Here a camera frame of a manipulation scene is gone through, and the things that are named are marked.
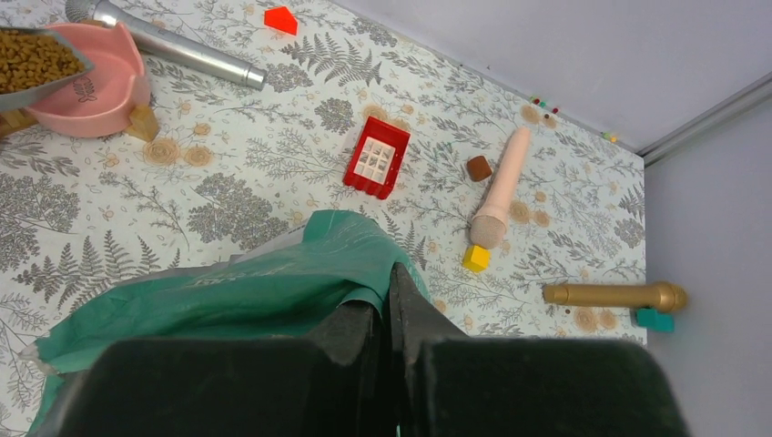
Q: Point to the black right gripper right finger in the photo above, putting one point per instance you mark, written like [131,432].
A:
[448,383]

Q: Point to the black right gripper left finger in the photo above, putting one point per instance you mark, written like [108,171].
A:
[324,383]

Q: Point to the green pet food bag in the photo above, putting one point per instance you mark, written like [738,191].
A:
[283,287]

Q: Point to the silver metal scoop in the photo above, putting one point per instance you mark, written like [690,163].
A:
[31,96]

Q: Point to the pink double pet bowl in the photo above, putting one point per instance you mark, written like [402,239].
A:
[112,98]

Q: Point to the brown pet food kibble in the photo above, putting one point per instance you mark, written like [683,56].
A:
[29,60]

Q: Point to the yellow cube block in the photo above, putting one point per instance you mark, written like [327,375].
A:
[476,259]

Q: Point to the pink toy microphone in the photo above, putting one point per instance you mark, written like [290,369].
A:
[490,223]

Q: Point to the floral patterned table mat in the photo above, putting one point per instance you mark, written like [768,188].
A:
[233,167]

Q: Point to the teal block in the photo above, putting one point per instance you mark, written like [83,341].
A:
[652,319]

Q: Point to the brown cube block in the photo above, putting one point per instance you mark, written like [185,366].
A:
[478,168]

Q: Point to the red toy block tray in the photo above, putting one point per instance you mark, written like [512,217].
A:
[376,160]

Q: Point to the gold toy microphone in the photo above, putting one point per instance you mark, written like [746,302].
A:
[662,296]

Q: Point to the red house-shaped block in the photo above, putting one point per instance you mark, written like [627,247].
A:
[281,19]

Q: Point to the silver toy microphone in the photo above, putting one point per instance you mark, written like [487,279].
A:
[160,42]

